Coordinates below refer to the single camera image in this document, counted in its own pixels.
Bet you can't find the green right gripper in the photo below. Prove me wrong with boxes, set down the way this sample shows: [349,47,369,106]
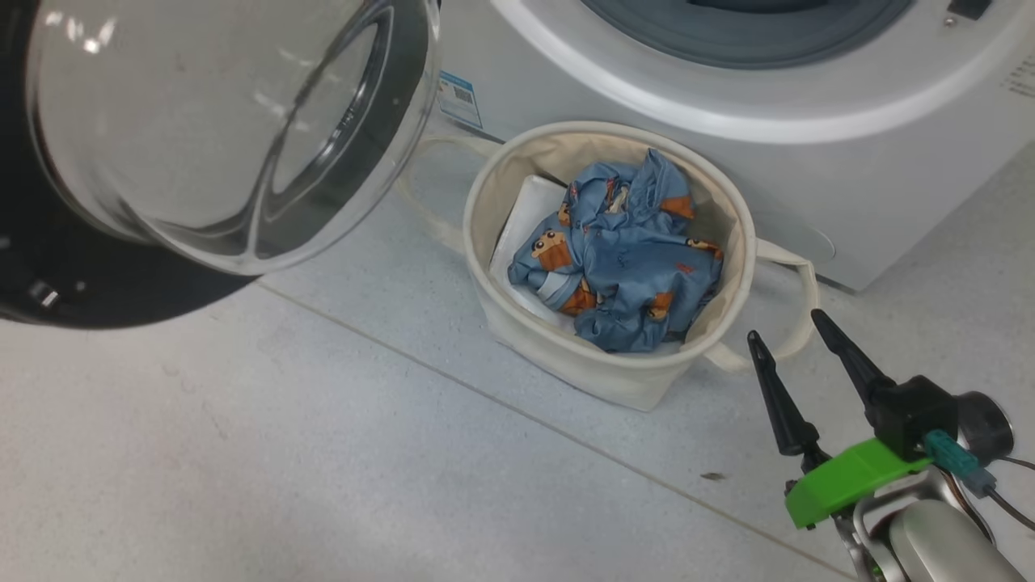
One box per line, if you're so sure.
[746,308,997,582]

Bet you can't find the blue patterned garment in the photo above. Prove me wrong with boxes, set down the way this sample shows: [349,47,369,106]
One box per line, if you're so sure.
[508,148,725,354]

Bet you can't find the round black glass washer door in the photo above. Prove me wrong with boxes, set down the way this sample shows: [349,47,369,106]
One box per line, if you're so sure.
[0,0,444,330]

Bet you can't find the white front-load washing machine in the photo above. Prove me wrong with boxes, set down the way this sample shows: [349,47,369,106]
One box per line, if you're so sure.
[437,0,1035,293]

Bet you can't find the cream fabric laundry basket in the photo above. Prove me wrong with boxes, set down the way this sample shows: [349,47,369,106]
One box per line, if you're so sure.
[394,121,820,413]

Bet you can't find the white flat pad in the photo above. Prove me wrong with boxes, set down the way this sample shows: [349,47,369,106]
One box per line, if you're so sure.
[489,174,684,356]

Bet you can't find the blue energy label sticker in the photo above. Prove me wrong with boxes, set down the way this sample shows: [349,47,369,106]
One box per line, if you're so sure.
[437,71,484,130]

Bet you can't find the teal right cable connector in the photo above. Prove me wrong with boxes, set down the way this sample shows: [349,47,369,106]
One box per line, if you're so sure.
[923,428,997,498]

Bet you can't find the thin black right cable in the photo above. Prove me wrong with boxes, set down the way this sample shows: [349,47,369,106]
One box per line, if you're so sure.
[982,457,1035,534]

